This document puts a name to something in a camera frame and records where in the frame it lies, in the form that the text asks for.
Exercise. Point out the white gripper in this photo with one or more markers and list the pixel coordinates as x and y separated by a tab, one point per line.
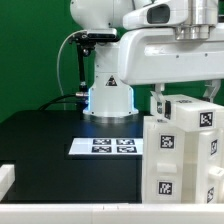
151	56

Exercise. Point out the white cabinet body box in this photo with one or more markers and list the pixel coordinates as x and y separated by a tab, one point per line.
191	180

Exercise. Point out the white door panel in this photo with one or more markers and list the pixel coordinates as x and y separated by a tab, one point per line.
162	164
211	158

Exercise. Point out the white cabinet top block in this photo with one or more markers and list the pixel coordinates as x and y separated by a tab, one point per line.
190	114

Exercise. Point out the white door panel front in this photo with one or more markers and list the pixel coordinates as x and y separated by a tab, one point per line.
162	164

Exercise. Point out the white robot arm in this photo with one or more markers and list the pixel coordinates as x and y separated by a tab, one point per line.
110	97

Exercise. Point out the white marker base sheet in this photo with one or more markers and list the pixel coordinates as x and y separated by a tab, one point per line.
106	146

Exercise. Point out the white left fence block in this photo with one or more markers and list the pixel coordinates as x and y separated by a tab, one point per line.
7	178

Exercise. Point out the black camera on stand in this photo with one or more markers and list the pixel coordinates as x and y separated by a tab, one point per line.
86	41

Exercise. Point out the white front fence rail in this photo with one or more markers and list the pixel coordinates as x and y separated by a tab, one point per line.
112	214

